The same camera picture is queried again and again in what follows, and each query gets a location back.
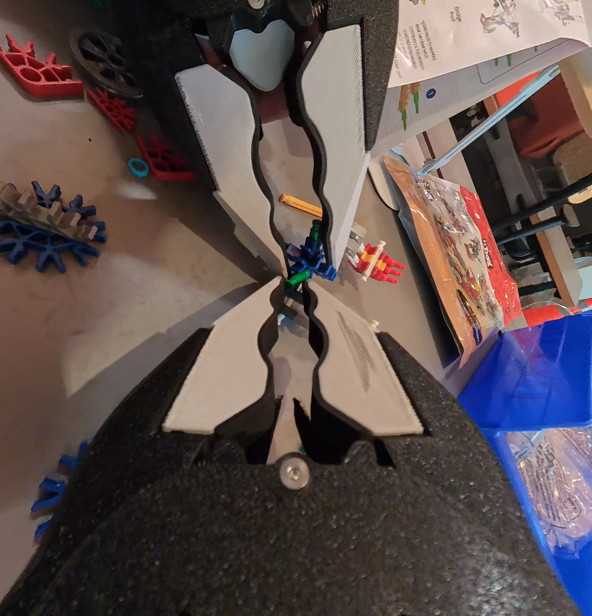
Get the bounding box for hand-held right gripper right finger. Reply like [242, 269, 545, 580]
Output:
[303, 283, 425, 437]

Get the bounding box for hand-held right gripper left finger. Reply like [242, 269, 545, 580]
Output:
[162, 276, 286, 435]

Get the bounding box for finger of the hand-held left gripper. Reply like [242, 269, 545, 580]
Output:
[175, 65, 287, 280]
[296, 23, 372, 264]

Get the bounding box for colourful toy construction model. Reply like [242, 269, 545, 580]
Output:
[276, 219, 406, 333]

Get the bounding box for dark flat board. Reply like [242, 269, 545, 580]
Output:
[395, 207, 463, 369]

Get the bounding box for printed instruction booklet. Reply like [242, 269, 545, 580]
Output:
[370, 0, 592, 151]

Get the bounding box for orange toy rod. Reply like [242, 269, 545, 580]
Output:
[279, 193, 323, 217]

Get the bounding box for small red toy connector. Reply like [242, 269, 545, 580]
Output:
[86, 87, 138, 134]

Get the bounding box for dark spoked wheel hub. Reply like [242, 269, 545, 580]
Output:
[69, 28, 144, 100]

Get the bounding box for orange toy set package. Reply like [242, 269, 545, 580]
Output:
[383, 154, 524, 367]

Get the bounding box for white document stand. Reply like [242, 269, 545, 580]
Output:
[368, 65, 562, 210]

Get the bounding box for blue storage bin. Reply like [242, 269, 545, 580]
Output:
[457, 310, 592, 616]

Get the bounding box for blue snowflake toy connector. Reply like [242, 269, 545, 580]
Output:
[31, 440, 91, 538]

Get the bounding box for blue and grey connector pair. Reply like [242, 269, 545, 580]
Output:
[0, 180, 108, 273]

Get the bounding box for clear plastic bag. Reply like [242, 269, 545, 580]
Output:
[503, 426, 592, 561]

